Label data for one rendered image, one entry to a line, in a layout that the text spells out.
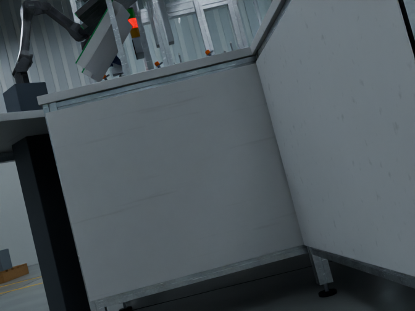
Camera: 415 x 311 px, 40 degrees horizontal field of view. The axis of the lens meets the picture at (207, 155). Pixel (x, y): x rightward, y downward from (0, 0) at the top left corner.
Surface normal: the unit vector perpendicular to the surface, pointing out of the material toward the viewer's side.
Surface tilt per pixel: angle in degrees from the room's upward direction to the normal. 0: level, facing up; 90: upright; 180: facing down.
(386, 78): 90
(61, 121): 90
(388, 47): 90
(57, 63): 90
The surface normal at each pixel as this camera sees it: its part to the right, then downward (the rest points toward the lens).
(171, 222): 0.07, -0.09
